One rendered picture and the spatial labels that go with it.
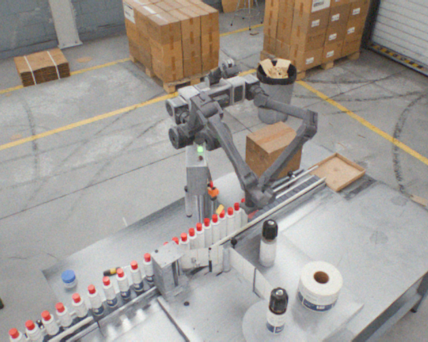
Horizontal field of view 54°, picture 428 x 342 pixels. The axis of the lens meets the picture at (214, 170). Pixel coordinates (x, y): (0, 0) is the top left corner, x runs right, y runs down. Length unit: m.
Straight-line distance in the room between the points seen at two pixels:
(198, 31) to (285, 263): 3.73
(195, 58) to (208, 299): 3.90
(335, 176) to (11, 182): 3.10
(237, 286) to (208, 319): 0.23
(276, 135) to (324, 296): 1.17
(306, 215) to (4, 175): 3.15
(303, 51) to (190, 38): 1.45
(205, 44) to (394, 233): 3.68
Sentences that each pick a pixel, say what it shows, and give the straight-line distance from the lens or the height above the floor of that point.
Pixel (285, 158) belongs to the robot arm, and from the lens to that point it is 2.36.
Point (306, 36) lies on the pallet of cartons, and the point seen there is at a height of 0.62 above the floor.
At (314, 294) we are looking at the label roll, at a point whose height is 1.02.
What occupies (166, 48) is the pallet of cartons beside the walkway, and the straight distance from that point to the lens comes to 5.36.
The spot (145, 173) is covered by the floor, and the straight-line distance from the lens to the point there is 4.31.
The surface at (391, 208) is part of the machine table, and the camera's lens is 2.91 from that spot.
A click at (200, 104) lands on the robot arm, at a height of 1.73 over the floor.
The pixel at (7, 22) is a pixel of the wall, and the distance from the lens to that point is 7.12.
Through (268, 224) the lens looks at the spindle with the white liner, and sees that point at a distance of 2.15.
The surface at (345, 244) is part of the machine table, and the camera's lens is 2.61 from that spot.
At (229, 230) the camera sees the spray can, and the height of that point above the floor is 0.94.
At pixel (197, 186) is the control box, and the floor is 1.35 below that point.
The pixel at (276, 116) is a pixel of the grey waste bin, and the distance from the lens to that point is 4.89.
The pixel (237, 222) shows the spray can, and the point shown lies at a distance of 2.44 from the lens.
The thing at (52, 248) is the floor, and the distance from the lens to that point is 3.83.
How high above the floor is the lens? 2.75
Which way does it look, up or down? 40 degrees down
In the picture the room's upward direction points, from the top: 1 degrees counter-clockwise
